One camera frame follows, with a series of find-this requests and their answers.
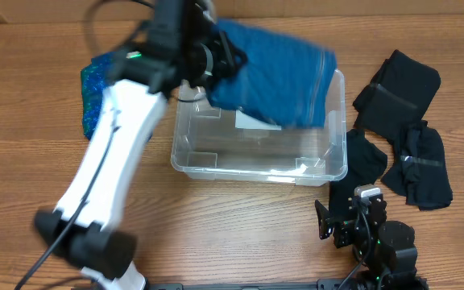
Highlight small black garment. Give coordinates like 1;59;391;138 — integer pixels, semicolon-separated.
329;129;387;217

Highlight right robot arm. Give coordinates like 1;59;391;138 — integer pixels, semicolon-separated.
315;193;429;290

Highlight crumpled black taped garment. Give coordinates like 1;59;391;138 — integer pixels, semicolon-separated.
381;121;453;210

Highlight large folded black garment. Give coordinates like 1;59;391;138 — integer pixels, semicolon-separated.
353;50;441;142

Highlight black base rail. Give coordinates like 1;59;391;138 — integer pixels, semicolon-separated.
146;279;342;290

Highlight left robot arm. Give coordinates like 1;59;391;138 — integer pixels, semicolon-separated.
34;0;247;290

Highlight clear plastic storage bin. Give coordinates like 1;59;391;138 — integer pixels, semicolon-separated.
171;70;348;187

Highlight sparkly blue sequin garment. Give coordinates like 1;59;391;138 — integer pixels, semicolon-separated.
81;52;113;139

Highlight blue denim jeans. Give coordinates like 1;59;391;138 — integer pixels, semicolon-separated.
208;19;337;129

